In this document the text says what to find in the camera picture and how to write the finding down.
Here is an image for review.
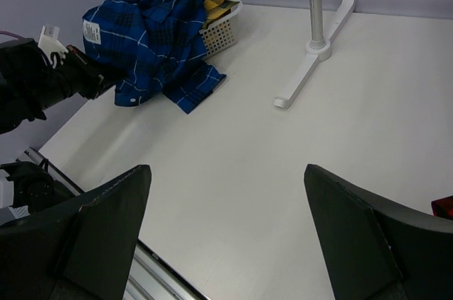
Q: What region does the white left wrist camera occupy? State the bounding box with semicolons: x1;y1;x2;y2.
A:
38;24;69;68

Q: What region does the white plastic basket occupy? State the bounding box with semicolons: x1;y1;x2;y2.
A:
200;0;243;59

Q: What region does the red plaid shirt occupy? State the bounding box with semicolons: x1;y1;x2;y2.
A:
431;197;453;219

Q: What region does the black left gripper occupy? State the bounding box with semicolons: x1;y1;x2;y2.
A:
42;45;127;100

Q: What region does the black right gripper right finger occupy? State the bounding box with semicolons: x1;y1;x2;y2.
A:
304;164;452;299

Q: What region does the aluminium mounting rail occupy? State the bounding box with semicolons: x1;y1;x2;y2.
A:
19;149;206;299

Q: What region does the yellow plaid shirt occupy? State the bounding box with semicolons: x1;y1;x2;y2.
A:
202;0;239;29

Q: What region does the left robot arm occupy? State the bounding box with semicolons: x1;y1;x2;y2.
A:
1;38;126;214

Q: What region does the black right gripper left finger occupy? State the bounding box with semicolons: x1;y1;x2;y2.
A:
1;165;152;299

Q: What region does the white clothes rack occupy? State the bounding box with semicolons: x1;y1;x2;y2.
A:
273;0;356;110

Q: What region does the blue plaid shirt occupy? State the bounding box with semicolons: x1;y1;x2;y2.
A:
82;0;227;114

